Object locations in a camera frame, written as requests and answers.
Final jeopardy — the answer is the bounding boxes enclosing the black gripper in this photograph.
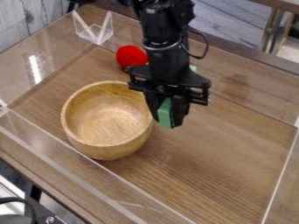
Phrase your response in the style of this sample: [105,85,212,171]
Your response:
[125,47,211,127]

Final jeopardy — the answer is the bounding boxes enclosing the green rectangular stick block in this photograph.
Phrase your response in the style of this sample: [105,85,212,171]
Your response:
[156,65,197,129]

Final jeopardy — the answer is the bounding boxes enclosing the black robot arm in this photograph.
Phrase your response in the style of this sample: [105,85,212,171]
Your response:
[125,0,211,129]

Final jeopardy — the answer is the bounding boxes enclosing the brown wooden bowl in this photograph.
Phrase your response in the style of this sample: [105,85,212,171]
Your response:
[60,80,153,160]

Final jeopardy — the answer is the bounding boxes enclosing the red plush strawberry toy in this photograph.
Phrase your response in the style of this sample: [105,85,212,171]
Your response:
[116,45,148,70]

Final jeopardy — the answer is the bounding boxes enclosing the metal table leg background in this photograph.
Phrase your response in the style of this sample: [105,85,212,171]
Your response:
[261,9,295,55]

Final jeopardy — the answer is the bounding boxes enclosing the black clamp under table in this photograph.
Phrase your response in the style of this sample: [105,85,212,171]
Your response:
[0,185,68,224]

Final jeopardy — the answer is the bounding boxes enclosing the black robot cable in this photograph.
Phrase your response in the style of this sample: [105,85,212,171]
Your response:
[180,25,211,60]

